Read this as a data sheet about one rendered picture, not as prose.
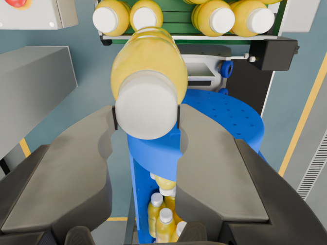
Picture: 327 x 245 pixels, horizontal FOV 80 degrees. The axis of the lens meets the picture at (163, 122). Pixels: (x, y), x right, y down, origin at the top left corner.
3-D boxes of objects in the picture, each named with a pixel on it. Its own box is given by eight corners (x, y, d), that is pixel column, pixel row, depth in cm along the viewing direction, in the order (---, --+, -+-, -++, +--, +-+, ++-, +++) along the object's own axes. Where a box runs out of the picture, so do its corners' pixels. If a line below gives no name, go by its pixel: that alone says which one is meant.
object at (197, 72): (167, 71, 54) (169, 87, 43) (167, 62, 53) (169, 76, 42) (203, 71, 54) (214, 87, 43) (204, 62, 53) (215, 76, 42)
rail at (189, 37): (105, 37, 47) (102, 39, 45) (105, 33, 47) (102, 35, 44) (270, 38, 48) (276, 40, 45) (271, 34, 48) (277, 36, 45)
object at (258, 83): (185, 194, 217) (187, 205, 204) (196, 52, 141) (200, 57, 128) (232, 193, 217) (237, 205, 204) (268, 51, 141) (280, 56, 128)
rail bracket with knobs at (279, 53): (237, 61, 56) (252, 71, 47) (243, 33, 52) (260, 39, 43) (272, 61, 56) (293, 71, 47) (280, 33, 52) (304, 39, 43)
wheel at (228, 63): (218, 78, 51) (226, 80, 50) (221, 61, 48) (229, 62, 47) (225, 75, 54) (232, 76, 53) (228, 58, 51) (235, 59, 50)
